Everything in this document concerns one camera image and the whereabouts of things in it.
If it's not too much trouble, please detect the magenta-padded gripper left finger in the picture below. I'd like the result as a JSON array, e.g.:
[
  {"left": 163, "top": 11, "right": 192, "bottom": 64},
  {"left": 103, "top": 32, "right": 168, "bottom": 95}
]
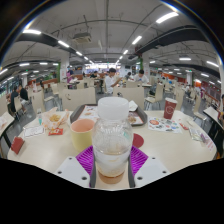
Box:
[{"left": 54, "top": 145, "right": 98, "bottom": 190}]

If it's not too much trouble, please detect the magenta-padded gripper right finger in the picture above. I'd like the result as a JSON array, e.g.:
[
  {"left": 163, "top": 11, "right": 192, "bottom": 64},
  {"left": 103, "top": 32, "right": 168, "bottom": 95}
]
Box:
[{"left": 128, "top": 145, "right": 172, "bottom": 190}]

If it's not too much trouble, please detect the clear white-capped drink bottle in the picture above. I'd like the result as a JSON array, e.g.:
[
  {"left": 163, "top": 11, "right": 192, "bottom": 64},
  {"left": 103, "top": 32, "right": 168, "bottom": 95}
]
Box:
[{"left": 91, "top": 96, "right": 134, "bottom": 185}]

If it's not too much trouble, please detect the pale yellow mug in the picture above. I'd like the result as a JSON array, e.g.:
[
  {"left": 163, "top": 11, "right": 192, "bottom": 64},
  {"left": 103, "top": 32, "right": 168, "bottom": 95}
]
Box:
[{"left": 69, "top": 118, "right": 96, "bottom": 154}]

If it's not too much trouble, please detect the small red food packet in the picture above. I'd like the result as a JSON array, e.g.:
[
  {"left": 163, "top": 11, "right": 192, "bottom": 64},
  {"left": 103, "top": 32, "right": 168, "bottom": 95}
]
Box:
[{"left": 48, "top": 128, "right": 64, "bottom": 137}]

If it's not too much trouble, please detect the colourful sticker sheet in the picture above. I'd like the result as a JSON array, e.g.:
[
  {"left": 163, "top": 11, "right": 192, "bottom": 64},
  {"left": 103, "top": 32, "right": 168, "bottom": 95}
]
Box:
[{"left": 147, "top": 116, "right": 183, "bottom": 134}]

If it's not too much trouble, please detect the crumpled food wrapper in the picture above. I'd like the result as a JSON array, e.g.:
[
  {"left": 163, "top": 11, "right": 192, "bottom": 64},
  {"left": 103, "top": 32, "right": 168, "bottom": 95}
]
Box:
[{"left": 41, "top": 108, "right": 70, "bottom": 131}]

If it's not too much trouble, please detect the small red sauce packet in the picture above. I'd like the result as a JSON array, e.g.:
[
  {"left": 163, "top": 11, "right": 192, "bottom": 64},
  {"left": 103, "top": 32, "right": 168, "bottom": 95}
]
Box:
[{"left": 178, "top": 122, "right": 190, "bottom": 131}]

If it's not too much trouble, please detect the white receipt paper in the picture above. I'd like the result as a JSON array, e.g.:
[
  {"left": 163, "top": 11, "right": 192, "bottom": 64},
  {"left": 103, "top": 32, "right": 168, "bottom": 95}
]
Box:
[{"left": 23, "top": 124, "right": 45, "bottom": 138}]

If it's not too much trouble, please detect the clear plastic bag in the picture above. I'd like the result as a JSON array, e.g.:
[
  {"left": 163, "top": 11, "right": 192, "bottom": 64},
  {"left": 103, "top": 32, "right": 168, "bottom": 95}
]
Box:
[{"left": 189, "top": 127, "right": 208, "bottom": 144}]

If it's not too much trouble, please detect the dark food tray with liner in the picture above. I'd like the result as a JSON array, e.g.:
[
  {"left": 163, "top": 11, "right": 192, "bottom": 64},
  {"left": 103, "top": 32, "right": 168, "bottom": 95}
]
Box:
[{"left": 69, "top": 103, "right": 148, "bottom": 128}]

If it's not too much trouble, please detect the red wallet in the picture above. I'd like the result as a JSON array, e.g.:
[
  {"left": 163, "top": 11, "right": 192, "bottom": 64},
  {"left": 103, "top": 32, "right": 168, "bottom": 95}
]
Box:
[{"left": 10, "top": 135, "right": 26, "bottom": 155}]

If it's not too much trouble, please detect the small clear bottle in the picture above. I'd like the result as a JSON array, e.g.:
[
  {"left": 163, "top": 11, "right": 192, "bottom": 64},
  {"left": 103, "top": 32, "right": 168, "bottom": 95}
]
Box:
[{"left": 36, "top": 108, "right": 44, "bottom": 127}]

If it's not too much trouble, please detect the white leaflet with red print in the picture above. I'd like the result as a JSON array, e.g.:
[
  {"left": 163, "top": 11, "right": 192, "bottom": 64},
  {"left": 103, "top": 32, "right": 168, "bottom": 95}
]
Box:
[{"left": 201, "top": 133, "right": 216, "bottom": 153}]

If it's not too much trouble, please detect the red paper cup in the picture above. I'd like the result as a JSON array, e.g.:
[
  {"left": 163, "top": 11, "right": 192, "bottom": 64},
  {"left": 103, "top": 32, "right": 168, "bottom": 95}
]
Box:
[{"left": 163, "top": 97, "right": 179, "bottom": 120}]

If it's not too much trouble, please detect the white paper napkin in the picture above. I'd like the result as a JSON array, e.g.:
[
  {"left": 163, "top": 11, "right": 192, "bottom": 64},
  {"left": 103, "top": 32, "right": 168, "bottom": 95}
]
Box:
[{"left": 128, "top": 100, "right": 139, "bottom": 113}]

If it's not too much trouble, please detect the beige chair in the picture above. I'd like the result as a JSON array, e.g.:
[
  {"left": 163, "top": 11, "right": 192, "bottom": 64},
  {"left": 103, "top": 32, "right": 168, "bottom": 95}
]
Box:
[
  {"left": 112, "top": 86, "right": 145, "bottom": 111},
  {"left": 61, "top": 87, "right": 97, "bottom": 112}
]

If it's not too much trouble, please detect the group of beige chairs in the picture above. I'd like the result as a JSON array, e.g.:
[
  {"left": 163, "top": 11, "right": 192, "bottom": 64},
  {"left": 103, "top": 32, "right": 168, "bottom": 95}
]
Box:
[{"left": 0, "top": 75, "right": 209, "bottom": 118}]

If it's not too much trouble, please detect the white canteen table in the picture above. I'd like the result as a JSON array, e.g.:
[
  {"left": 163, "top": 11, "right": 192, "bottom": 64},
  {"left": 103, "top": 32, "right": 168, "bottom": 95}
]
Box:
[
  {"left": 0, "top": 111, "right": 16, "bottom": 135},
  {"left": 203, "top": 105, "right": 223, "bottom": 128}
]

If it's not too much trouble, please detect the person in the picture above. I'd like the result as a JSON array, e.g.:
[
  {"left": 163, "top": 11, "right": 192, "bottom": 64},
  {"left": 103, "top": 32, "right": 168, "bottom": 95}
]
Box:
[
  {"left": 133, "top": 69, "right": 150, "bottom": 84},
  {"left": 104, "top": 67, "right": 123, "bottom": 96},
  {"left": 18, "top": 84, "right": 30, "bottom": 103},
  {"left": 9, "top": 85, "right": 21, "bottom": 114},
  {"left": 66, "top": 69, "right": 75, "bottom": 84}
]

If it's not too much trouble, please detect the ceiling air conditioner unit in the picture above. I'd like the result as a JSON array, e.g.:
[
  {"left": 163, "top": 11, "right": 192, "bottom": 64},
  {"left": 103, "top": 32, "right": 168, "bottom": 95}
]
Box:
[{"left": 72, "top": 32, "right": 93, "bottom": 44}]

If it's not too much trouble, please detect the group of ceiling lights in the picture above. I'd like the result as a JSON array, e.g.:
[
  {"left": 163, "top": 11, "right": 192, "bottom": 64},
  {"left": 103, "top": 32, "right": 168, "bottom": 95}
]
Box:
[{"left": 0, "top": 11, "right": 221, "bottom": 88}]

